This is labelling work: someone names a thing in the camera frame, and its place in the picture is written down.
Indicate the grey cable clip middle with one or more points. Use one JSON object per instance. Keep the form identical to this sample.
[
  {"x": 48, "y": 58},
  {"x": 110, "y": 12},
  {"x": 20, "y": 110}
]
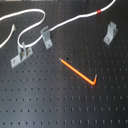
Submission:
[{"x": 45, "y": 32}]

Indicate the orange hex key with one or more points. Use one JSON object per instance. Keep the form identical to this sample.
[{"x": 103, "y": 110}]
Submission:
[{"x": 79, "y": 73}]

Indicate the grey cable clip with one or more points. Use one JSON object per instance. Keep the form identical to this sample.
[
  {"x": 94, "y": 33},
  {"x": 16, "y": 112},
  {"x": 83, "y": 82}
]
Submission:
[
  {"x": 111, "y": 32},
  {"x": 45, "y": 32},
  {"x": 23, "y": 54}
]

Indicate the grey cable clip left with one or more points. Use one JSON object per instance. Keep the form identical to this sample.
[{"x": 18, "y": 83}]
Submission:
[{"x": 23, "y": 54}]

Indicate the grey cable clip right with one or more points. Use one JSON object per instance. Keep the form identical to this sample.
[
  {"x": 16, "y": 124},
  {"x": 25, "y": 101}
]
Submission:
[{"x": 111, "y": 32}]

